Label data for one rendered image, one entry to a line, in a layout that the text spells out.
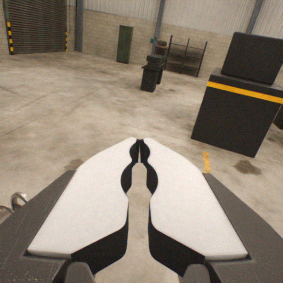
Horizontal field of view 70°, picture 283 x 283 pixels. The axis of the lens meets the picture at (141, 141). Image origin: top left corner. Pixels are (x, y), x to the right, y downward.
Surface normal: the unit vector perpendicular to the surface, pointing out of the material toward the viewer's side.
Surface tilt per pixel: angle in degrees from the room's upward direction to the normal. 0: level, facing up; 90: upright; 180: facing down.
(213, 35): 90
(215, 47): 90
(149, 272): 0
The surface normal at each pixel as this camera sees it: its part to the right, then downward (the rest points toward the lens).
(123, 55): -0.22, 0.42
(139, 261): 0.17, -0.87
